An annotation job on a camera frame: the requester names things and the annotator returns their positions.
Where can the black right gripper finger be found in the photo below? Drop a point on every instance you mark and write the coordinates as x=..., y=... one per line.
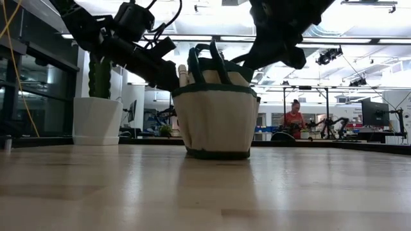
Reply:
x=245, y=59

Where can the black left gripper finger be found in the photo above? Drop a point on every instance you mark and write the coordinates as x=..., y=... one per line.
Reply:
x=167, y=78

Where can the beige green-trimmed gardening bag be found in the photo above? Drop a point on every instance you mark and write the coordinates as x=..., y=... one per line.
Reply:
x=215, y=122

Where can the black background robot arm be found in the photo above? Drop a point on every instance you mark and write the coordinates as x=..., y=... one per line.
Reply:
x=334, y=123
x=163, y=113

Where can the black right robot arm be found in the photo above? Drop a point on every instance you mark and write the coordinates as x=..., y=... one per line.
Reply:
x=289, y=13

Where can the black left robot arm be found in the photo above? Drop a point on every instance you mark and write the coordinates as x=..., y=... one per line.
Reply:
x=80, y=25

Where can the green cactus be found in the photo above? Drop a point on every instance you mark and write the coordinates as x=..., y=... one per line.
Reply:
x=100, y=80

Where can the small black monitor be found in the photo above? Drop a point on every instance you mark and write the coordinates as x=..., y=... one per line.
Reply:
x=132, y=110

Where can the small green potted plant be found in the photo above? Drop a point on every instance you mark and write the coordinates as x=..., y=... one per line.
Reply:
x=165, y=130

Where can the black overhead rig beam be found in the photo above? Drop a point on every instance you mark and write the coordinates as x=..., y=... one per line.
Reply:
x=337, y=40

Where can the person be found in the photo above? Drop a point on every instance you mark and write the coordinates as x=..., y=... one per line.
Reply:
x=293, y=120

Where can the white faceted plant pot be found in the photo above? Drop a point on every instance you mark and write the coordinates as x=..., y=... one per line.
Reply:
x=96, y=122

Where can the black chair back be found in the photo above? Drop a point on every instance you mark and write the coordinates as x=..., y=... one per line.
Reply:
x=282, y=137

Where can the black ceiling light fixture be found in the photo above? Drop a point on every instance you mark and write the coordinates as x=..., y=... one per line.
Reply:
x=358, y=82

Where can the large black monitor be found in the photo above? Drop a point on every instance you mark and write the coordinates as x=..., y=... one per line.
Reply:
x=375, y=112

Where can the small white cylinder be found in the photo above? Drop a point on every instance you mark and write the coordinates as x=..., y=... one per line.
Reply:
x=8, y=144

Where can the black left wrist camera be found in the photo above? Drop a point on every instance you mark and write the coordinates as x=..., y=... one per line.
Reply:
x=133, y=20

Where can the black ceiling camera cluster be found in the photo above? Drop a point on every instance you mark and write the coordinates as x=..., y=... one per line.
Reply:
x=329, y=56

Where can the black aluminium table frame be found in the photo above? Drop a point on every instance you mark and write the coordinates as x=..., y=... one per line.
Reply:
x=144, y=141

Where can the black background rig frame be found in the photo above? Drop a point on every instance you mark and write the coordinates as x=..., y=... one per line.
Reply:
x=327, y=109

